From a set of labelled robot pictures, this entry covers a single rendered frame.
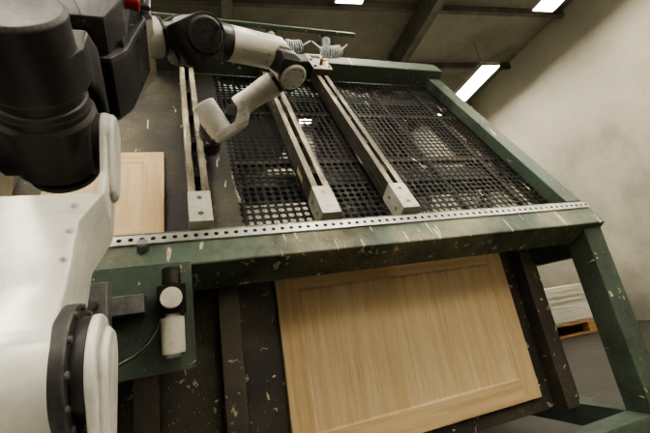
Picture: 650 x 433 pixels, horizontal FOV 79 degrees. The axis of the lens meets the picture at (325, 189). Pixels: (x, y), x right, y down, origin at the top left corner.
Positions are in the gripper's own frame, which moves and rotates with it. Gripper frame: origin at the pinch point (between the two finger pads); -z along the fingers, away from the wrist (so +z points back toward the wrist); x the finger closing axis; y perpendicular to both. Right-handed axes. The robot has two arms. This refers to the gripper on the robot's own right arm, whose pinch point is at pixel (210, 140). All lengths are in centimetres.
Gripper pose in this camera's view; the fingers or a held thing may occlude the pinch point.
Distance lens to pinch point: 143.4
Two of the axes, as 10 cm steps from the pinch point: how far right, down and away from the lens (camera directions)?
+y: -9.4, 0.4, -3.4
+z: 3.4, -1.2, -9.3
